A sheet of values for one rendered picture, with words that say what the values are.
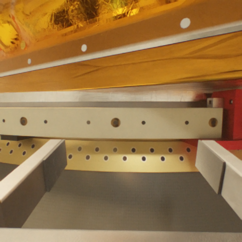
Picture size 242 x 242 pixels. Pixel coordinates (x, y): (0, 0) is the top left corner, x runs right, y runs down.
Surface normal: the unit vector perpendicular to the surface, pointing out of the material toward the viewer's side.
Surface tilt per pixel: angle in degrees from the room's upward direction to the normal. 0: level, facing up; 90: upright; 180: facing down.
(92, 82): 90
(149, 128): 90
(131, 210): 62
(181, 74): 90
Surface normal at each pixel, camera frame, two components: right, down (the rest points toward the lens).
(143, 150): -0.01, -0.40
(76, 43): -0.52, 0.08
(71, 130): -0.15, 0.08
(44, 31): -0.44, 0.61
